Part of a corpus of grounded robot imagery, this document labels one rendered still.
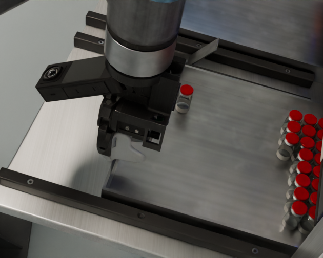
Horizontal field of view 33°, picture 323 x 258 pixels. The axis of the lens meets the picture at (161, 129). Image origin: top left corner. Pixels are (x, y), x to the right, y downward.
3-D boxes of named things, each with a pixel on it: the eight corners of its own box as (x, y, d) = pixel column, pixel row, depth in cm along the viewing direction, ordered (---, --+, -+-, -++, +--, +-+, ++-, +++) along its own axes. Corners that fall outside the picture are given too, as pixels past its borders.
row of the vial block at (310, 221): (322, 137, 85) (332, 119, 82) (311, 237, 75) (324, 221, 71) (308, 133, 86) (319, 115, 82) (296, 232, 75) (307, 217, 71)
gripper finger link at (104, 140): (106, 166, 69) (110, 125, 62) (95, 162, 69) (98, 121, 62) (118, 137, 72) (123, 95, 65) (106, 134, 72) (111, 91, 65)
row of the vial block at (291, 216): (308, 133, 86) (318, 115, 82) (296, 232, 75) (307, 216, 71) (294, 129, 86) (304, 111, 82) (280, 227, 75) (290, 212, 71)
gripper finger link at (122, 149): (138, 186, 74) (146, 148, 66) (97, 173, 74) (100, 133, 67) (144, 168, 76) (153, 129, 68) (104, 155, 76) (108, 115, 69)
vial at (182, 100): (190, 105, 86) (195, 87, 83) (187, 115, 85) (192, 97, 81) (177, 101, 86) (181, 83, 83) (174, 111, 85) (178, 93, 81)
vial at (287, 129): (292, 140, 84) (302, 122, 81) (290, 151, 83) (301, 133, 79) (279, 136, 84) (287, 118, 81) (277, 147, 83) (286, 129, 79)
